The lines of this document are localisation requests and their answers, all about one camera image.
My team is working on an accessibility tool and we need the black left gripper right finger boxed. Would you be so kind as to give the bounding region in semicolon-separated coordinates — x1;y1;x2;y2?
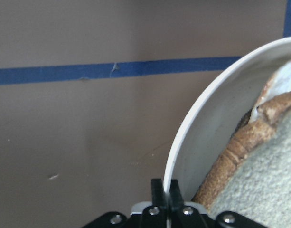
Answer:
169;179;184;209

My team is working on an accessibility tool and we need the white bread slice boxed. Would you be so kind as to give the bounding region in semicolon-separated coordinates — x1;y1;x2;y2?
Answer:
193;92;291;228

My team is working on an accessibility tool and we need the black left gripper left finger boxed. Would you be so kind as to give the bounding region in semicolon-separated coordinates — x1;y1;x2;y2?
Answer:
151;179;165;209

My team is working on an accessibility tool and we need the white round plate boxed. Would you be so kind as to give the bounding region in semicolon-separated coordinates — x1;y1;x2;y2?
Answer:
163;37;291;201

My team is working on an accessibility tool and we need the bread slice under egg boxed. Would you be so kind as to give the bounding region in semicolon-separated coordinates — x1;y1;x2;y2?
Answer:
233;60;291;135

